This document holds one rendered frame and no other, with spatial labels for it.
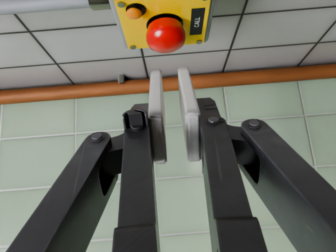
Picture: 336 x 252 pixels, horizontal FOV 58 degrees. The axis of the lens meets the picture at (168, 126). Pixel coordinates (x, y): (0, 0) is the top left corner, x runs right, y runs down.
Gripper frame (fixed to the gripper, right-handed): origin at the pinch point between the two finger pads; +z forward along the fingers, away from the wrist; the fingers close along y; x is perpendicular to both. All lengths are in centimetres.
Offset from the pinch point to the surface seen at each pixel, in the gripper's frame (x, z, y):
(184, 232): -35.2, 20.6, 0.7
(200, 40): -0.6, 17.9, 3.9
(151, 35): 1.6, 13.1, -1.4
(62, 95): -14.1, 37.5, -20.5
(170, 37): 1.3, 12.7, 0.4
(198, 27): 1.3, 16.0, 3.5
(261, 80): -14.3, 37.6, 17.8
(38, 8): 4.3, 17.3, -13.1
